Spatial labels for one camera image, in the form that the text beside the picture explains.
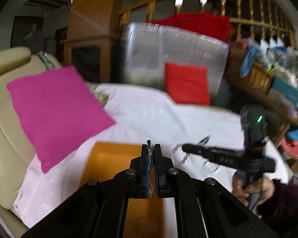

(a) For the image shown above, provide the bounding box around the magenta cushion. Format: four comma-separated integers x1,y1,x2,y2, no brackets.
6,66,116,173

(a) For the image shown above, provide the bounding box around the silver metal key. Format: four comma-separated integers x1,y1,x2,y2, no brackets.
146,140,154,170

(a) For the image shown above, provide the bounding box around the wicker basket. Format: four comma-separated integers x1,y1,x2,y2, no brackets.
224,47,298,126

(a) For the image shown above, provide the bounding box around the silver foil insulation panel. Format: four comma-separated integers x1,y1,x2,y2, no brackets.
120,23,229,99

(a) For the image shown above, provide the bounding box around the pale pink blanket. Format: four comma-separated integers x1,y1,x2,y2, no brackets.
25,84,288,237

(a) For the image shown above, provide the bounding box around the cream leather sofa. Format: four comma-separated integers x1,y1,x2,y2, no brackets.
0,46,103,238

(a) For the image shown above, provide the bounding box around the clutter of clothes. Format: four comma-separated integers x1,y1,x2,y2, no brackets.
231,39,298,160

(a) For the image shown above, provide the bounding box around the person's right hand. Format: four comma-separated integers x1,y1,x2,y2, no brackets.
232,173,275,206

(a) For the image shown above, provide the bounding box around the wooden railing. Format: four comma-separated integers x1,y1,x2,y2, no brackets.
118,0,298,48

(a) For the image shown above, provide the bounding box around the large red pillow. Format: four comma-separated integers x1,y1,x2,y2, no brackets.
151,12,234,43

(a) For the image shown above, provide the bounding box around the red cushion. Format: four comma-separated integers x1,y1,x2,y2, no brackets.
165,62,210,105

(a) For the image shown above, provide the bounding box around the orange cardboard tray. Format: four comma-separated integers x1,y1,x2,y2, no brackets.
79,142,178,237

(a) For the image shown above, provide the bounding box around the silver chain bracelet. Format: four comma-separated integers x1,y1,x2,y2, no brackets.
171,142,193,166

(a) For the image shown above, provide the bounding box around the orange wooden cabinet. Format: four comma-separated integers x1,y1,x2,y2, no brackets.
64,0,123,83

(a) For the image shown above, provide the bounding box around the black hair tie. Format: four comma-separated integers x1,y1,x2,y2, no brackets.
198,134,212,146

